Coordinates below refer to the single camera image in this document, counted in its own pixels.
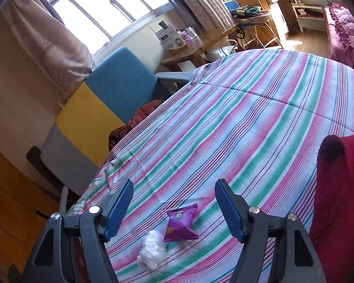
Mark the bundled beige patterned curtain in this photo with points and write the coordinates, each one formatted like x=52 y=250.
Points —
x=47 y=44

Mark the hanging striped curtain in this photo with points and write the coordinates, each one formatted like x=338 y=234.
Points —
x=203 y=3

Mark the blue chair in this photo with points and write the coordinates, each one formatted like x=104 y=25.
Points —
x=231 y=6

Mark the wooden wardrobe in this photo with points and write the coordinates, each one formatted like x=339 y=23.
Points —
x=11 y=212

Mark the white low shelf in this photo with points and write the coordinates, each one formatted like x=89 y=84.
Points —
x=309 y=22

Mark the green patterned cloth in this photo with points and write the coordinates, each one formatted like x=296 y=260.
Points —
x=249 y=10

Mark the white snack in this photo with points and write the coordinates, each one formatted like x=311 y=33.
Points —
x=151 y=249

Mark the wooden side table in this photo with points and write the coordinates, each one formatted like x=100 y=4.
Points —
x=188 y=53

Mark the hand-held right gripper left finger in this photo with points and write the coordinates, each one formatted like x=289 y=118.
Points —
x=118 y=212

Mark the white printed carton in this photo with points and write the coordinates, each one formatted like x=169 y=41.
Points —
x=171 y=39

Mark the purple snack packet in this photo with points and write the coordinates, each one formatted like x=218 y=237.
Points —
x=179 y=224

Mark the round table with metal legs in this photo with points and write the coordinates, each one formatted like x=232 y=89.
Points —
x=253 y=17

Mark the grey yellow blue armchair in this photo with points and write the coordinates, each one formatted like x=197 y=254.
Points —
x=121 y=79

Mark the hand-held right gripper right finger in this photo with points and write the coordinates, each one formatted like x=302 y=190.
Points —
x=227 y=209

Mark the white kettle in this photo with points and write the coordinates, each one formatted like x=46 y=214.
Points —
x=224 y=51

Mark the dark red cloth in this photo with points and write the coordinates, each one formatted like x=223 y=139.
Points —
x=135 y=118

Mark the magenta sofa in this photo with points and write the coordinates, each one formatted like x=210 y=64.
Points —
x=346 y=35

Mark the white bottle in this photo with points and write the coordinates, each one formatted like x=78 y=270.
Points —
x=190 y=32

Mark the pink green striped tablecloth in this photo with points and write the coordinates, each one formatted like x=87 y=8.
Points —
x=238 y=123

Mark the small purple box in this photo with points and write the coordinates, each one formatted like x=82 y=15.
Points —
x=185 y=37

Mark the window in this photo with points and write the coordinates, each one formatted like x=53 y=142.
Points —
x=100 y=3

